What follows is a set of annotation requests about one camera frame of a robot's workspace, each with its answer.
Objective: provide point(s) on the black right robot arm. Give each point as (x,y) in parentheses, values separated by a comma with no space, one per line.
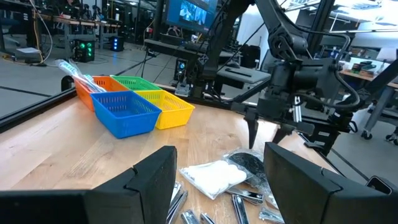
(280,28)

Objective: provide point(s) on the grey rolling table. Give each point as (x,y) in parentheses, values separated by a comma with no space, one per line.
(382,102)

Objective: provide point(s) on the clear bag of toothbrushes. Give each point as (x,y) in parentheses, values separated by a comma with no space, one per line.
(77,76)

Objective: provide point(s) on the clear bag of black pads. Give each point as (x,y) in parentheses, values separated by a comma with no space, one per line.
(248,163)

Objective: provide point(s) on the green plastic basket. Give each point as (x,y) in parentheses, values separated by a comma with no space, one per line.
(136,83)

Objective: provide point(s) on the computer tower blue lights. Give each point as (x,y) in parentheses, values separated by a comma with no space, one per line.
(116,43)

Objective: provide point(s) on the wooden top workbench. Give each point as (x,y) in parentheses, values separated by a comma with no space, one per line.
(77,22)

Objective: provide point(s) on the monitor with blue picture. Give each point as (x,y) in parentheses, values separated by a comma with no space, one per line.
(189,14)

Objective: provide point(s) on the white paper sheet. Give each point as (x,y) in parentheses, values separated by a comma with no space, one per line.
(28,50)

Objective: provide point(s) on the small black computer tower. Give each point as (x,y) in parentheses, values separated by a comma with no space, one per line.
(181,70)

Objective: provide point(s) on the clear bag of white cotton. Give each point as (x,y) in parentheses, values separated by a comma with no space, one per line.
(214,179)

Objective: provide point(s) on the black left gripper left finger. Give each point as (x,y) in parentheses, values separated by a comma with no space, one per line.
(124,202)

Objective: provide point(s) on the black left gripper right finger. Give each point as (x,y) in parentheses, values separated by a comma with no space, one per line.
(311,199)

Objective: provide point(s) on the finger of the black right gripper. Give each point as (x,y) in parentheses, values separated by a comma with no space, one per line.
(252,127)
(284,132)

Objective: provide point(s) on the black desk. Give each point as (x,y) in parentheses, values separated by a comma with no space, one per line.
(242,74)

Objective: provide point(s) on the blue plastic basket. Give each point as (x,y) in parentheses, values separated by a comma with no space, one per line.
(124,123)

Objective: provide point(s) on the black camera gantry beam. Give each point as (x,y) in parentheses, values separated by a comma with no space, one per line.
(320,25)

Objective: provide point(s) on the orange plastic basket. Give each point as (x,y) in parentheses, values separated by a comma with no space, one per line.
(84,96)

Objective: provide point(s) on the yellow plastic basket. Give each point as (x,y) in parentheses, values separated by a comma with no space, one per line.
(174,116)

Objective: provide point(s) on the silver nail clipper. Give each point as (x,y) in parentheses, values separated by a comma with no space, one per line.
(240,210)
(248,196)
(189,217)
(177,202)
(206,219)
(270,215)

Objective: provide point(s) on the computer tower green lights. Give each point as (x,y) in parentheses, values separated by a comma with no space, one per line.
(81,54)

